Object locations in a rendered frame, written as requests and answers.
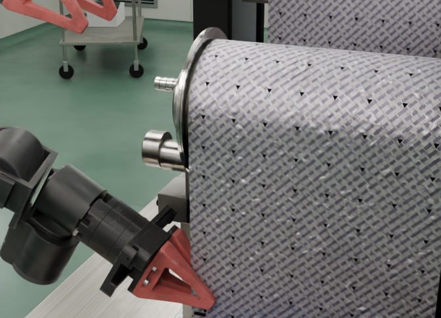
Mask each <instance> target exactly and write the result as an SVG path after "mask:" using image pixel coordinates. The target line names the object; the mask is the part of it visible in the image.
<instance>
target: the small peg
mask: <svg viewBox="0 0 441 318"><path fill-rule="evenodd" d="M176 82H177V79H176V78H170V77H160V76H157V77H156V78H155V80H154V88H155V89H156V90H163V91H167V92H168V91H169V92H174V90H175V85H176Z"/></svg>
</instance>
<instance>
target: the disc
mask: <svg viewBox="0 0 441 318"><path fill-rule="evenodd" d="M215 39H226V40H228V38H227V36H226V35H225V34H224V32H223V31H222V30H220V29H219V28H214V27H210V28H206V29H205V30H203V31H202V32H201V33H200V34H199V35H198V36H197V38H196V39H195V41H194V42H193V44H192V46H191V48H190V50H189V52H188V55H187V57H186V60H185V63H184V66H183V69H182V73H181V76H180V83H179V86H178V94H177V106H176V136H177V146H178V152H179V155H180V158H181V161H182V164H183V165H184V167H185V169H186V170H187V171H188V172H189V152H188V120H187V116H188V99H189V93H190V86H191V83H192V78H193V75H194V72H195V69H196V66H197V64H198V61H199V59H200V57H201V55H202V53H203V51H204V50H205V48H206V46H207V45H208V44H209V43H210V42H212V41H213V40H215Z"/></svg>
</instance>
